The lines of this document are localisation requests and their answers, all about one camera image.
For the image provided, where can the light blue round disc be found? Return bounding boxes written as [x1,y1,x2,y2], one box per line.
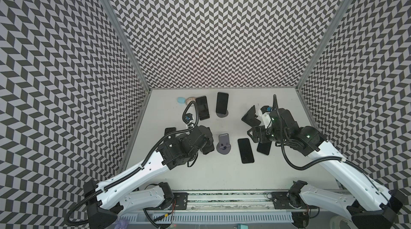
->
[177,97,186,104]

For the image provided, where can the grey round stand centre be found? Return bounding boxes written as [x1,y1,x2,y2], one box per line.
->
[216,133,231,155]

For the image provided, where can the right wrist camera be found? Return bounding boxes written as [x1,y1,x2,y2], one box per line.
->
[259,105,272,128]

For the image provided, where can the grey round stand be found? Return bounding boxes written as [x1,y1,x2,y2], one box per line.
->
[216,110,229,118]
[216,133,231,155]

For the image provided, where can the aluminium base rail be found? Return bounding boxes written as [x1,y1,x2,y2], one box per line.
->
[102,190,363,214]

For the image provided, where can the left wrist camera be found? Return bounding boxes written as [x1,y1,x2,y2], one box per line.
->
[183,113,194,125]

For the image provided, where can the black square phone stand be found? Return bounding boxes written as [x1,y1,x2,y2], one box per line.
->
[241,105,261,127]

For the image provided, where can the grey round stand back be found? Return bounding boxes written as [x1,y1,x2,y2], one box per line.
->
[216,110,229,118]

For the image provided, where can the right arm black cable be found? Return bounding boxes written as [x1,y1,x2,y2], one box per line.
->
[272,94,380,191]

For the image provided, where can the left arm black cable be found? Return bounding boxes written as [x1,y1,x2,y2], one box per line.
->
[63,101,197,226]

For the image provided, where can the black phone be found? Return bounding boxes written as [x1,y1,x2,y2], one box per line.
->
[216,92,229,113]
[257,142,272,156]
[195,96,210,120]
[238,138,255,164]

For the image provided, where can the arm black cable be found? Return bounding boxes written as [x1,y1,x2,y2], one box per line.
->
[63,101,197,226]
[272,94,380,191]

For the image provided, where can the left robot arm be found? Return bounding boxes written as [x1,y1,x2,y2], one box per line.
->
[64,126,214,229]

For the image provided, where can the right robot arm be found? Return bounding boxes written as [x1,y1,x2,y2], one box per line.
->
[242,106,406,229]

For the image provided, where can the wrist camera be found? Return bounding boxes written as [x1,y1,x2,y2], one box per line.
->
[259,105,272,128]
[183,113,194,125]

